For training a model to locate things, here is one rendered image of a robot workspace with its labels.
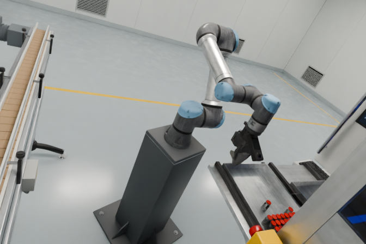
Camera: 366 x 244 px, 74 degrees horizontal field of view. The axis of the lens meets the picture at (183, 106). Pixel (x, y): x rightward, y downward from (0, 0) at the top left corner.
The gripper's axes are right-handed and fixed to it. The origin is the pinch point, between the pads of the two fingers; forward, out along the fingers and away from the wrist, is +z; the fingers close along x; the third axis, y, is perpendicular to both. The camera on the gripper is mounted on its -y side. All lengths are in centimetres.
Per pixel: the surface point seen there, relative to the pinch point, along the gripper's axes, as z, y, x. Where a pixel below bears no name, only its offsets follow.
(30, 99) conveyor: -2, 32, 84
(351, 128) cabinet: -21, 12, -86
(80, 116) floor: 91, 150, 53
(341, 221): -29, -45, 12
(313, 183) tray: 2.1, -10.5, -46.1
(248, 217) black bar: 1.8, -24.0, 8.1
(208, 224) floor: 92, 24, -41
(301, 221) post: -19.4, -38.8, 12.5
